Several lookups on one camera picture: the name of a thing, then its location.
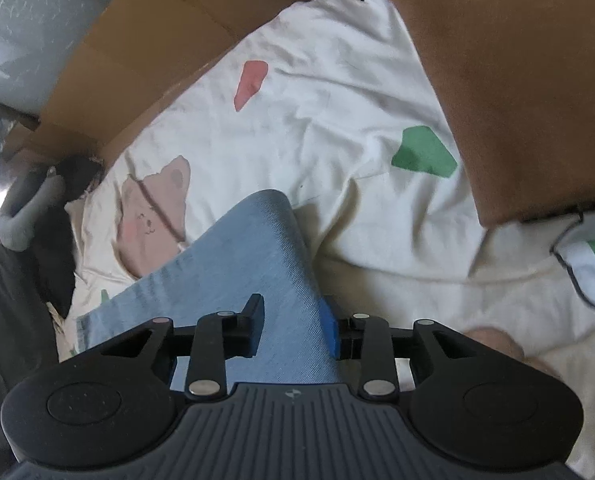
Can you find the grey puffy jacket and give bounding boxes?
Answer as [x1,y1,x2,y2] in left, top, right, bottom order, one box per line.
[0,167,68,251]

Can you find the flat brown cardboard sheet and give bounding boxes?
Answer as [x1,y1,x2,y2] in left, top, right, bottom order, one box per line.
[2,0,378,171]

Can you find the light blue denim jeans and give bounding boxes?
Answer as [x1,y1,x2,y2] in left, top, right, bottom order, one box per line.
[75,189,343,391]

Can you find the cream bear print bed sheet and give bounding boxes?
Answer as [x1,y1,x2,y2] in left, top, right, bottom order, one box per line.
[48,0,595,480]

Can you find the black garment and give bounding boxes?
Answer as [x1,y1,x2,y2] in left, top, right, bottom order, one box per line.
[32,155,103,318]

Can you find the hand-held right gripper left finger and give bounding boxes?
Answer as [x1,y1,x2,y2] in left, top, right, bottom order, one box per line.
[100,294,266,401]

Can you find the folded brown garment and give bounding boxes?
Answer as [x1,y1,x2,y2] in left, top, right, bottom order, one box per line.
[357,0,595,228]

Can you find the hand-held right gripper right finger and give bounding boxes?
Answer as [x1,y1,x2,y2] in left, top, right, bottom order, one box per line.
[320,296,483,401]

